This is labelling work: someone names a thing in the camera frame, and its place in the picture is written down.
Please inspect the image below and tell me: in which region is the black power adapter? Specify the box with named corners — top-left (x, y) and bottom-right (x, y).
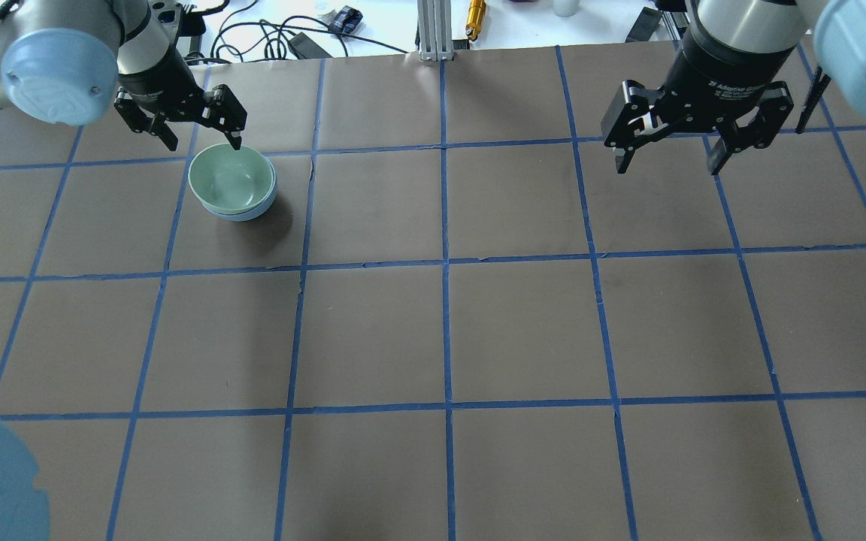
top-left (286, 33), bottom-right (332, 59)

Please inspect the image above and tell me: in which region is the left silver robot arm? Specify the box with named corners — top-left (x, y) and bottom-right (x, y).
top-left (0, 1), bottom-right (247, 540)

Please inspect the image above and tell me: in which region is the aluminium frame post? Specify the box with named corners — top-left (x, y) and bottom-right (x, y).
top-left (416, 0), bottom-right (455, 62)

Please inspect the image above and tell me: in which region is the green ceramic bowl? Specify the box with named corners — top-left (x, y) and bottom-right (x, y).
top-left (188, 144), bottom-right (277, 222)

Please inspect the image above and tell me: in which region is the blue ceramic bowl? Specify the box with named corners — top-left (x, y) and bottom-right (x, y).
top-left (192, 177), bottom-right (277, 222)

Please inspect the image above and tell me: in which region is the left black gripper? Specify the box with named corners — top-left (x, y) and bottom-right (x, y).
top-left (114, 46), bottom-right (248, 152)

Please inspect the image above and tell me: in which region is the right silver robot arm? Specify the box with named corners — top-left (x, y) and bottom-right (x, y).
top-left (601, 1), bottom-right (866, 175)

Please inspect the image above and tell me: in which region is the yellow cylindrical tool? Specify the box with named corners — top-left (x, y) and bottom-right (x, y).
top-left (465, 0), bottom-right (487, 41)

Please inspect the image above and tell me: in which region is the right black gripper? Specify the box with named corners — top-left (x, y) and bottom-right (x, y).
top-left (601, 23), bottom-right (793, 176)

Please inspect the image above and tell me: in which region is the black phone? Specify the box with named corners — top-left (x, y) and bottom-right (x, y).
top-left (625, 7), bottom-right (662, 42)

